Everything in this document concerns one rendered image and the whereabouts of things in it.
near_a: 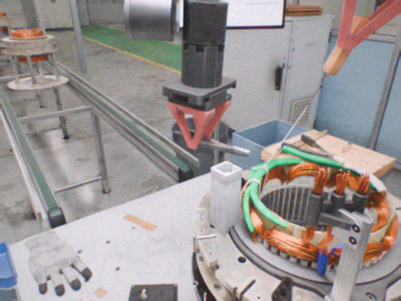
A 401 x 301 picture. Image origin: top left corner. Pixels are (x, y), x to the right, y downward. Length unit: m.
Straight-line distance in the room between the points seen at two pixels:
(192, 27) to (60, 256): 0.65
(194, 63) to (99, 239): 0.63
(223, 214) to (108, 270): 0.49
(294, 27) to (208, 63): 2.24
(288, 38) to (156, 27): 2.25
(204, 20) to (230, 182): 0.20
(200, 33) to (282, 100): 2.36
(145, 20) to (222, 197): 0.24
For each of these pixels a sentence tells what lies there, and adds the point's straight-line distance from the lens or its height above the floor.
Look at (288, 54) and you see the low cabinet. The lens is 2.68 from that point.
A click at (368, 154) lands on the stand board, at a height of 1.06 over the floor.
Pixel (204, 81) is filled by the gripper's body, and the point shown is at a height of 1.27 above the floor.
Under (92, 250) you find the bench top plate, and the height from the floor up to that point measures 0.78.
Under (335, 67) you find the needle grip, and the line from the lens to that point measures 0.38.
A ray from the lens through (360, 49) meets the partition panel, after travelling 3.00.
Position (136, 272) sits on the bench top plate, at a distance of 0.83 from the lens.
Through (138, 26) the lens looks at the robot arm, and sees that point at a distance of 0.43.
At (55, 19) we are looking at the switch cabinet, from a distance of 13.87.
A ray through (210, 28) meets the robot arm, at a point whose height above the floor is 1.34.
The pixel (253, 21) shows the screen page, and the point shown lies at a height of 1.26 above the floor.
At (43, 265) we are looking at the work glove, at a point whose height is 0.80.
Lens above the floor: 1.38
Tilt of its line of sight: 26 degrees down
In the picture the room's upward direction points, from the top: straight up
